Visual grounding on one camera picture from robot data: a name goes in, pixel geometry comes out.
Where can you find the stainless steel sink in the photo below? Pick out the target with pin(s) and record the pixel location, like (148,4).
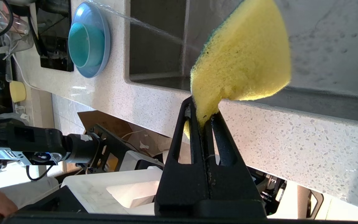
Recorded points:
(154,46)

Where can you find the teal bowl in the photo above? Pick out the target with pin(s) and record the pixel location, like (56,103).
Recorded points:
(85,43)

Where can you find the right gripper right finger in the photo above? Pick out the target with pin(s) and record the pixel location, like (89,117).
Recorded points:
(235,193)

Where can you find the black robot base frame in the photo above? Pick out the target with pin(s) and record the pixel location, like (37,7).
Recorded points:
(272,193)

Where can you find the large blue-grey plate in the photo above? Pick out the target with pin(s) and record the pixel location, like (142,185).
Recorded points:
(104,40)

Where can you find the brown cardboard sheet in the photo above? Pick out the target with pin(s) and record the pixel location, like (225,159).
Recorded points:
(104,119)

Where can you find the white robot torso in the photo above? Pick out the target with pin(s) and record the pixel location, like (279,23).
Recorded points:
(89,189)

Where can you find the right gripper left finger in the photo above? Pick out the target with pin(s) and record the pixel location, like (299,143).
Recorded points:
(182,193)

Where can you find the yellow foam block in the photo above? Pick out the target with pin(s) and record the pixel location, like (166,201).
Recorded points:
(18,90)

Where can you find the yellow sponge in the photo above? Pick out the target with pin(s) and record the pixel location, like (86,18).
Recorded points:
(244,56)

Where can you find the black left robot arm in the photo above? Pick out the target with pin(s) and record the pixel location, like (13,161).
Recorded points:
(42,143)

